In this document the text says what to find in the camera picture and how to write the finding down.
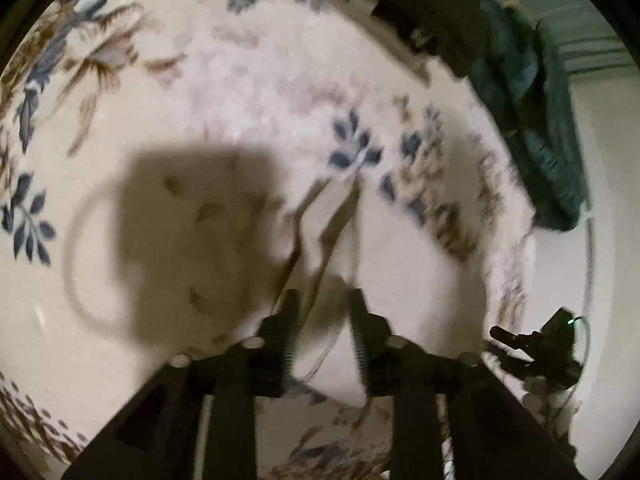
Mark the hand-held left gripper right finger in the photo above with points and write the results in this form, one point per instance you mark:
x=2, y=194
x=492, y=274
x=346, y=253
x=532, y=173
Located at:
x=358, y=316

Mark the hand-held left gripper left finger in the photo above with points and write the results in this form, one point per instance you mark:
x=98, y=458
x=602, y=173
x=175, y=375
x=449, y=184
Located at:
x=291, y=316

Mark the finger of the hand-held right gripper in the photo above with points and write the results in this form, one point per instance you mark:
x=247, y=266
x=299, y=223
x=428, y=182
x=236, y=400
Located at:
x=510, y=339

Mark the small white garment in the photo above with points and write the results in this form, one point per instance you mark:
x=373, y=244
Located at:
x=327, y=305

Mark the dark green cloth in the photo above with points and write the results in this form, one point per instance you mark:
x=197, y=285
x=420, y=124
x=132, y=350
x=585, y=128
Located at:
x=542, y=125

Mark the floral bed sheet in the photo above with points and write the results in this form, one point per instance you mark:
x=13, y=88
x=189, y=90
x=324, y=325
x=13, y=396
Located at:
x=240, y=85

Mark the dark object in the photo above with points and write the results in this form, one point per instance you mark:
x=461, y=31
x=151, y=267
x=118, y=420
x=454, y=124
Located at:
x=425, y=10

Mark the striped cloth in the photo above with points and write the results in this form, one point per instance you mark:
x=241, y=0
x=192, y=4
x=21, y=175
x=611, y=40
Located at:
x=575, y=15

